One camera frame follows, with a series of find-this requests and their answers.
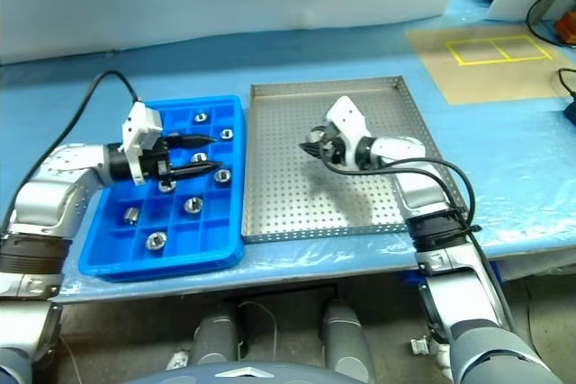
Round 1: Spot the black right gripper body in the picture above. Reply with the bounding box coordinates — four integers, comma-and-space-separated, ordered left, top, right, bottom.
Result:
321, 125, 356, 169

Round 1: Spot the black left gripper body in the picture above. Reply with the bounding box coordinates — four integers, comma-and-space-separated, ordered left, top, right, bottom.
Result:
141, 135, 176, 181

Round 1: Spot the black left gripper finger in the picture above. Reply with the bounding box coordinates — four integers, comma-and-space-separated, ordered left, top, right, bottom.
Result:
169, 160, 224, 179
166, 131, 216, 147

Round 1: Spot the perforated steel tray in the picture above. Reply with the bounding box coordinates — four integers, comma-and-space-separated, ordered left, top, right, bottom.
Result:
241, 76, 469, 245

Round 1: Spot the blue plastic compartment tray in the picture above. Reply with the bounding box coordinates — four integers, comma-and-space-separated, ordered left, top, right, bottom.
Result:
77, 94, 248, 282

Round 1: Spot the blue plastic table cover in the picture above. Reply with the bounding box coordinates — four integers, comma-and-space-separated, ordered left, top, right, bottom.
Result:
0, 0, 576, 302

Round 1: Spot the yellow tape rectangle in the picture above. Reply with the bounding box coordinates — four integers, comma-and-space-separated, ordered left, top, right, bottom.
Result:
445, 35, 554, 66

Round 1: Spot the grey rounded cylinder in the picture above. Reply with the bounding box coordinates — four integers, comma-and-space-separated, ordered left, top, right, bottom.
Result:
318, 302, 374, 380
192, 311, 239, 365

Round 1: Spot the brown cardboard mat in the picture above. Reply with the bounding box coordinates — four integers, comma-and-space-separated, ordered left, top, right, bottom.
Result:
404, 26, 576, 107

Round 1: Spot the dark grey rounded hull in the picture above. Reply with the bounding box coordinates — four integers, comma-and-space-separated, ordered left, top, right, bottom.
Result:
121, 359, 343, 384

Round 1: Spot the white pipe fitting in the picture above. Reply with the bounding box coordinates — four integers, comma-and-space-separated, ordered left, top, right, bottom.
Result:
409, 336, 451, 367

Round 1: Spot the orange block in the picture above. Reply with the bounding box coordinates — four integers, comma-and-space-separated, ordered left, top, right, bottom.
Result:
555, 10, 576, 46

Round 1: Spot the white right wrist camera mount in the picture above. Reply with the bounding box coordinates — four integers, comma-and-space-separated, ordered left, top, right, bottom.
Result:
324, 94, 371, 165

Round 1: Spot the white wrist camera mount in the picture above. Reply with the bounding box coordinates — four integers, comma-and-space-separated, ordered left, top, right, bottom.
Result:
324, 94, 371, 165
118, 100, 162, 185

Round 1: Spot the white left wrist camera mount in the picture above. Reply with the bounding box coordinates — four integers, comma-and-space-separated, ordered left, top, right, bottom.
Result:
118, 100, 162, 185

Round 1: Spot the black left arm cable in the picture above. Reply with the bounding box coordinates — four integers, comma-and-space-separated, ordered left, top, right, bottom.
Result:
0, 69, 144, 235

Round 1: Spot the black looped cable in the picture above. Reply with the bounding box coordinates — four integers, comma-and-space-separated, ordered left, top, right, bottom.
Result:
526, 0, 576, 46

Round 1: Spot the thin black cable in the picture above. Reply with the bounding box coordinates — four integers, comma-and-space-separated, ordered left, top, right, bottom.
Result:
557, 67, 576, 100

